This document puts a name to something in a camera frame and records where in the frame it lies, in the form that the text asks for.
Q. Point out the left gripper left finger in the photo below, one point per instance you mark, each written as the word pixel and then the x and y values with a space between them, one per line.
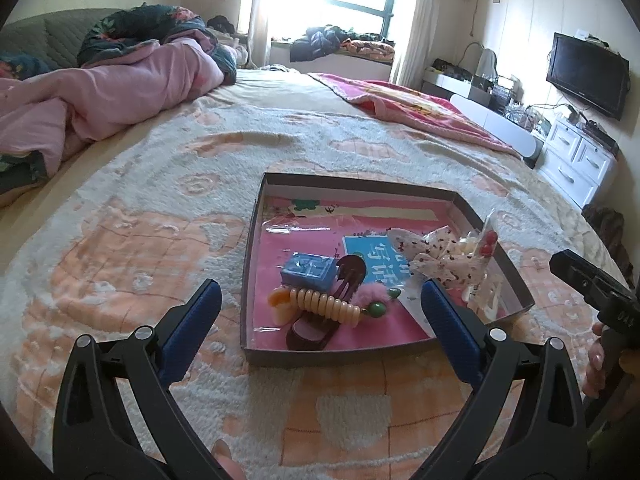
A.
pixel 92 434

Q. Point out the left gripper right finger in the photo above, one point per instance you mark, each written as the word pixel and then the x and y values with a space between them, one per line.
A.
pixel 524 417

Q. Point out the cream cloud hair claw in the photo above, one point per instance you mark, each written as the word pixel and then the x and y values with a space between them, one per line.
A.
pixel 483 298

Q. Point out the polka dot bow scrunchie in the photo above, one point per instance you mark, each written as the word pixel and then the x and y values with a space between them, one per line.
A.
pixel 440 255

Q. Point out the pink pompom hair clip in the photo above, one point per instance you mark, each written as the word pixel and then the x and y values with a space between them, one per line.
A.
pixel 376 300

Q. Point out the maroon hair clip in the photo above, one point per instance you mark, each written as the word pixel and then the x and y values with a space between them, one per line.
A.
pixel 312 331

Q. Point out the blue small box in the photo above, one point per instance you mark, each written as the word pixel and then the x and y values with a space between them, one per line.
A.
pixel 309 271

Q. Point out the earring card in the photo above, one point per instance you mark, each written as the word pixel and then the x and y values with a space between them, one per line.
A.
pixel 410 298

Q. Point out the person's right hand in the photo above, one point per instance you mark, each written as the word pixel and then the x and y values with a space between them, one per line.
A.
pixel 595 374

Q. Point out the person's left hand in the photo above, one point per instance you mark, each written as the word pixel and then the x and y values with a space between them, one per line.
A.
pixel 223 456

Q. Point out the brown fuzzy item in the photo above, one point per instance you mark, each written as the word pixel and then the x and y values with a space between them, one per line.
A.
pixel 609 225

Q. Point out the white drawer cabinet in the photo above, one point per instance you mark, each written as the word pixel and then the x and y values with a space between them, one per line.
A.
pixel 579 168

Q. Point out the cream peach bedspread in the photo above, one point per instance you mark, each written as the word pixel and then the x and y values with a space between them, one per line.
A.
pixel 136 223

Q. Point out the white low desk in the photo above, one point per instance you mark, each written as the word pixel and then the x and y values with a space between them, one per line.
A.
pixel 473 103

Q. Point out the pink folded blanket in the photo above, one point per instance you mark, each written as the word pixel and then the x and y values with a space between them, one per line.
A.
pixel 401 105

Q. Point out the dark cardboard box tray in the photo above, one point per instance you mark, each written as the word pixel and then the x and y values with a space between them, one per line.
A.
pixel 293 184

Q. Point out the pink quilt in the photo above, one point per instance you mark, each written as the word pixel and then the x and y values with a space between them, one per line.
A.
pixel 53 114

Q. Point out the white right curtain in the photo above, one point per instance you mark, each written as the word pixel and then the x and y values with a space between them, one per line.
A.
pixel 412 28

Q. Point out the white curtain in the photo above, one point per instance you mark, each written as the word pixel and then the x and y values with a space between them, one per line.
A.
pixel 412 28
pixel 254 24

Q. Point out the dark clothes on sill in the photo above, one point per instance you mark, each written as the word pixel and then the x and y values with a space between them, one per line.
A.
pixel 318 42

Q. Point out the green padded headboard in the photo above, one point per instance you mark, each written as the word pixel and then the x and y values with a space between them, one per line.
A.
pixel 55 38

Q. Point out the dark floral duvet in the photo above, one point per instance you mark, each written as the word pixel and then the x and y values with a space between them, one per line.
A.
pixel 125 31

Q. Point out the white left curtain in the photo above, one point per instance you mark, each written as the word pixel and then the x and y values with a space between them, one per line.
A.
pixel 254 24

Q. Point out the black wall television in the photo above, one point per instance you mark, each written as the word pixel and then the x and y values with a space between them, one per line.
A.
pixel 587 71

